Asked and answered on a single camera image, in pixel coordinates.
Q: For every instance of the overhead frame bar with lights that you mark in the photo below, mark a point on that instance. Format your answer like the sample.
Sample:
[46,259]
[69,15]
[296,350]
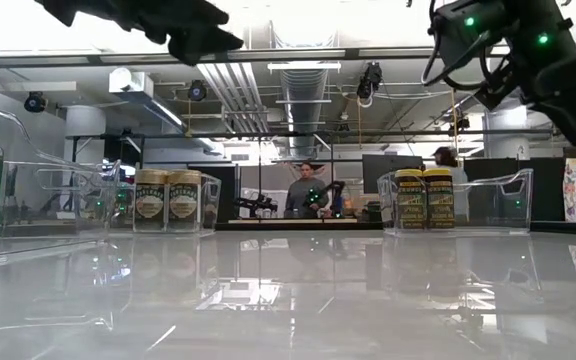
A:
[353,52]

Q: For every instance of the white ceiling unit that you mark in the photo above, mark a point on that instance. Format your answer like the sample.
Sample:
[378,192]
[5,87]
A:
[130,82]

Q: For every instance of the white round column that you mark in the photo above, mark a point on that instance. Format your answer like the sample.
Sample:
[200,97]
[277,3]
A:
[505,137]

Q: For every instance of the black ceiling-hung camera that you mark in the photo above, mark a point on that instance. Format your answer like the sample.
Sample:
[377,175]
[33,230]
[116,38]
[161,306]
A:
[197,91]
[34,102]

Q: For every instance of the grey corrugated ceiling duct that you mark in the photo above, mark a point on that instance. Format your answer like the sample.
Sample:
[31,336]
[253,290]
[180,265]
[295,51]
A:
[304,100]

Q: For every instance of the yellow lid spice jar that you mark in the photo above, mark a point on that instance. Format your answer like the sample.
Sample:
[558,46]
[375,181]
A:
[410,200]
[439,200]

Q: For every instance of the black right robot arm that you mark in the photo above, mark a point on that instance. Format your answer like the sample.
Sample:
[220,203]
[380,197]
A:
[473,30]

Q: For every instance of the tan lid furikake jar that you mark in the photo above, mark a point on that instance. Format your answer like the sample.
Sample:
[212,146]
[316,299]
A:
[184,200]
[150,200]

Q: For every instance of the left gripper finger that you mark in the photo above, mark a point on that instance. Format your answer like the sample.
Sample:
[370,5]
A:
[203,42]

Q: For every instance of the clear plastic bin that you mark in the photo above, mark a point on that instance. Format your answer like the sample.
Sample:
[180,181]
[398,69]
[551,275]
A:
[53,240]
[210,200]
[493,227]

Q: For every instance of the black camera on bracket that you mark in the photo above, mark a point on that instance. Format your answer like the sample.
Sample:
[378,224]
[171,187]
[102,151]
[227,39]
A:
[370,80]

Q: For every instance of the black monitor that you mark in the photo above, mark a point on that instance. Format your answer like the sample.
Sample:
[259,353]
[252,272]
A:
[390,172]

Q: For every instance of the background black robot arm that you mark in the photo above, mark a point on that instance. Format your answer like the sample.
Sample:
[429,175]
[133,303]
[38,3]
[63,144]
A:
[328,190]
[255,202]

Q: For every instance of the person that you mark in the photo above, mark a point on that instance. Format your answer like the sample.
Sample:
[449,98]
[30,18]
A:
[445,156]
[300,197]

